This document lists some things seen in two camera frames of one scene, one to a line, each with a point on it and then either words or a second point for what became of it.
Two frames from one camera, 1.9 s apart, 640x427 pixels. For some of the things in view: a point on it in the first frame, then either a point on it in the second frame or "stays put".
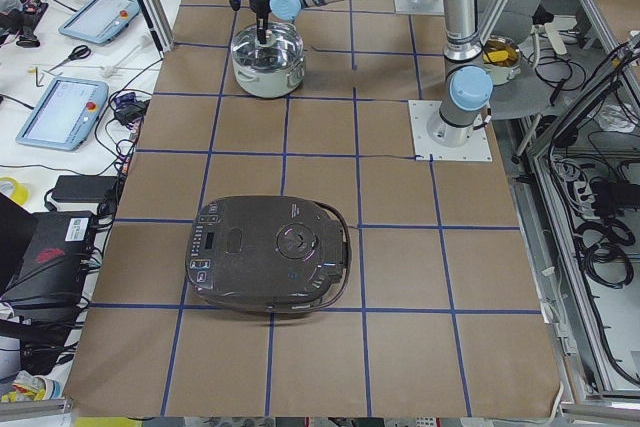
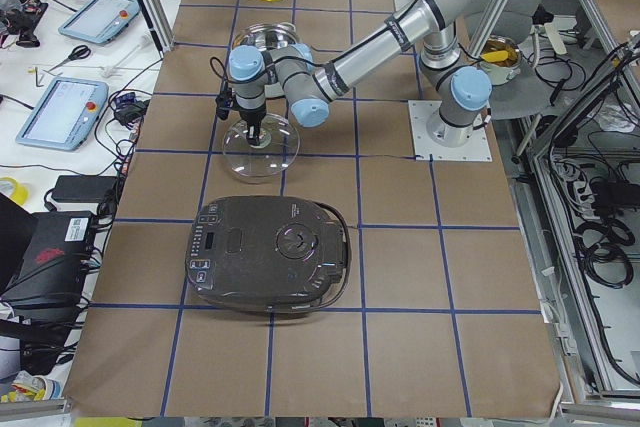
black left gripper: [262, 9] -> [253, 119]
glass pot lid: [282, 51] -> [278, 148]
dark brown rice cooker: [268, 253] stays put
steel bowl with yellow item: [501, 56] stays put
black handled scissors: [79, 52] stays put
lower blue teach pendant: [65, 114] stays put
